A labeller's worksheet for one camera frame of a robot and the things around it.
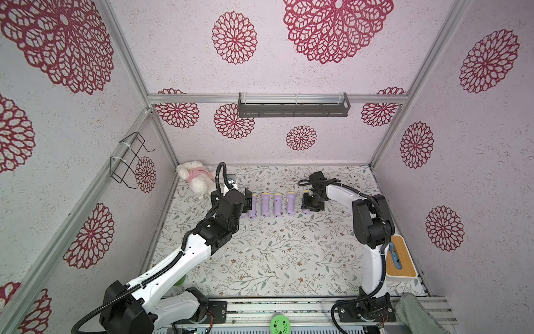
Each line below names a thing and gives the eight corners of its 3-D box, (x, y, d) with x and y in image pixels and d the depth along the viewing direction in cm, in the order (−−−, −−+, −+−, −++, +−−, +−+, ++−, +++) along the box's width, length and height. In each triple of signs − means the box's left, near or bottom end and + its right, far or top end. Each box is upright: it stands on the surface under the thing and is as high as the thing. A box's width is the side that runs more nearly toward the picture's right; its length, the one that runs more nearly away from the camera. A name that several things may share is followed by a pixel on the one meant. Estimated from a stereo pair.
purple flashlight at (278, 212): (274, 217, 101) (274, 214, 99) (273, 196, 109) (273, 193, 107) (283, 217, 101) (283, 214, 99) (282, 196, 109) (282, 193, 107)
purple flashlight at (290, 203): (286, 215, 102) (287, 212, 99) (286, 195, 110) (287, 191, 107) (295, 216, 102) (296, 212, 99) (295, 195, 110) (295, 191, 107)
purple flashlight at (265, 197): (260, 217, 101) (260, 213, 98) (261, 196, 109) (261, 192, 106) (270, 217, 101) (270, 213, 98) (270, 196, 109) (270, 192, 106)
